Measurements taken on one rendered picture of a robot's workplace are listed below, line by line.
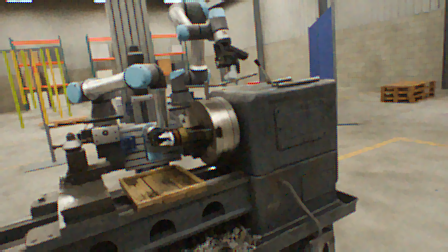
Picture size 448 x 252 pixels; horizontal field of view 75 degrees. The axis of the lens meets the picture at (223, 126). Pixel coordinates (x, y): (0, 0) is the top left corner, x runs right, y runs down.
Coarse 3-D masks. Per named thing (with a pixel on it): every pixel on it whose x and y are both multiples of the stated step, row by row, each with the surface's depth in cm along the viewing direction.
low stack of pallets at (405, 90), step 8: (384, 88) 780; (392, 88) 806; (400, 88) 805; (408, 88) 728; (416, 88) 777; (424, 88) 750; (432, 88) 777; (384, 96) 786; (392, 96) 777; (400, 96) 756; (408, 96) 743; (416, 96) 735; (432, 96) 781
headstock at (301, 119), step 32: (224, 96) 148; (256, 96) 128; (288, 96) 138; (320, 96) 151; (256, 128) 130; (288, 128) 140; (320, 128) 152; (224, 160) 158; (256, 160) 133; (288, 160) 144
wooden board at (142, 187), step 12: (156, 168) 150; (168, 168) 152; (180, 168) 147; (120, 180) 138; (132, 180) 142; (144, 180) 140; (156, 180) 139; (168, 180) 137; (192, 180) 133; (132, 192) 128; (144, 192) 126; (156, 192) 125; (168, 192) 123; (180, 192) 119; (192, 192) 122; (132, 204) 120; (144, 204) 112; (156, 204) 115
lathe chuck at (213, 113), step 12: (192, 108) 143; (204, 108) 132; (216, 108) 131; (204, 120) 134; (216, 120) 128; (228, 120) 131; (228, 132) 130; (204, 144) 139; (216, 144) 128; (228, 144) 131; (204, 156) 142; (216, 156) 132; (228, 156) 138
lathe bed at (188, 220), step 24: (192, 168) 156; (216, 168) 153; (120, 192) 137; (216, 192) 130; (240, 192) 138; (48, 216) 117; (120, 216) 111; (144, 216) 114; (168, 216) 121; (192, 216) 126; (216, 216) 133; (0, 240) 109; (96, 240) 107; (120, 240) 112; (144, 240) 116; (168, 240) 121
